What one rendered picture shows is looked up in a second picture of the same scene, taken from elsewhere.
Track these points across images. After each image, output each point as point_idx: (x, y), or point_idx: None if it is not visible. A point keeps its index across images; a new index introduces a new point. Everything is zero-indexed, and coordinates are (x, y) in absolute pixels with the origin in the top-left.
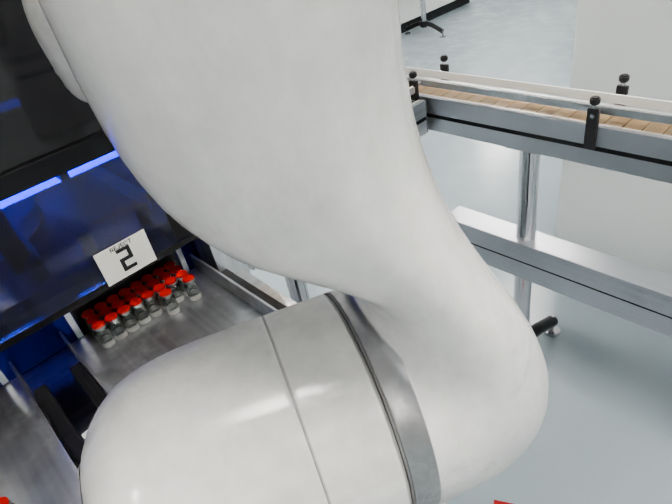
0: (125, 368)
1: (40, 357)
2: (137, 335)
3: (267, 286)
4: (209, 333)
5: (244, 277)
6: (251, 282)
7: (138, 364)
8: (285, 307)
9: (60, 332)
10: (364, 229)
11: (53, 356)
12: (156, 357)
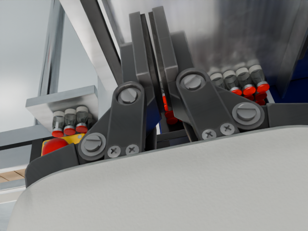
0: (265, 33)
1: (301, 83)
2: (231, 64)
3: (90, 55)
4: (178, 27)
5: (108, 79)
6: (104, 69)
7: (254, 30)
8: (85, 5)
9: (283, 96)
10: None
11: (290, 79)
12: (237, 28)
